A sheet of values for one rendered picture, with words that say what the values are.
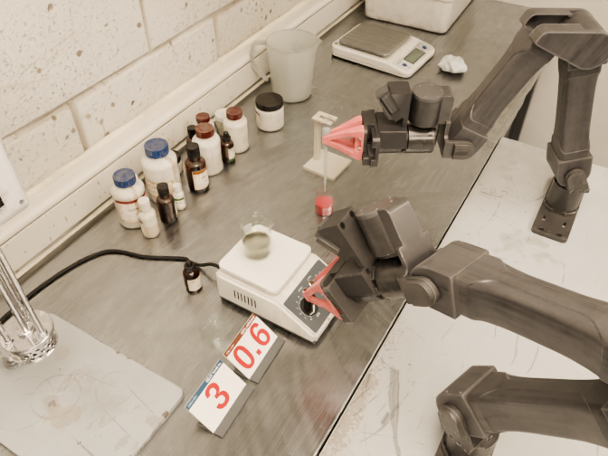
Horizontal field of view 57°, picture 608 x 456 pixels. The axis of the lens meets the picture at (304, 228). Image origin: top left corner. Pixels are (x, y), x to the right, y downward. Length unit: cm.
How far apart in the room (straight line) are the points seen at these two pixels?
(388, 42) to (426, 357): 103
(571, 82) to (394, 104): 29
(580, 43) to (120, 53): 83
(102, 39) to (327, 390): 76
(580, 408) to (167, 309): 67
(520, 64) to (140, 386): 80
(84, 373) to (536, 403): 66
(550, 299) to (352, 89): 108
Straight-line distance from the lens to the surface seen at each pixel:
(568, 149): 116
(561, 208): 126
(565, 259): 119
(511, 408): 71
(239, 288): 96
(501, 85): 104
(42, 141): 115
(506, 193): 130
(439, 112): 104
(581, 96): 110
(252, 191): 123
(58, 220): 117
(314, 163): 129
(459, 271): 64
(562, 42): 101
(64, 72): 114
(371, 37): 175
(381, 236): 70
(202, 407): 88
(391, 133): 103
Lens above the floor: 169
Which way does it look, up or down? 44 degrees down
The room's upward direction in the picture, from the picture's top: straight up
